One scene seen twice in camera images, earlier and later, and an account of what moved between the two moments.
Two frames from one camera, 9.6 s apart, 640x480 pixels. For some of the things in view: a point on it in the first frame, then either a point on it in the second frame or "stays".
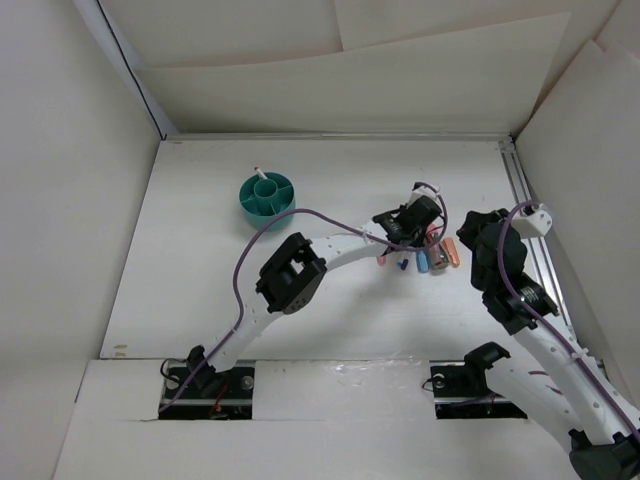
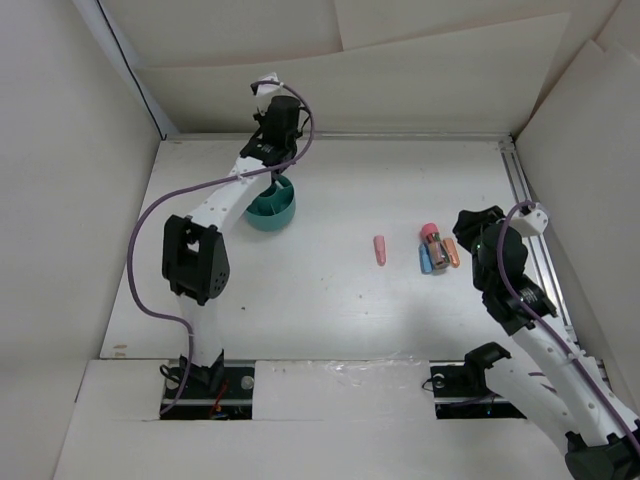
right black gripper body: (470, 234) stays
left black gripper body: (418, 238) → (261, 117)
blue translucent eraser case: (423, 261) stays
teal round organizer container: (261, 200) stays
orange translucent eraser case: (452, 251) stays
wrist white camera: (422, 189) → (267, 89)
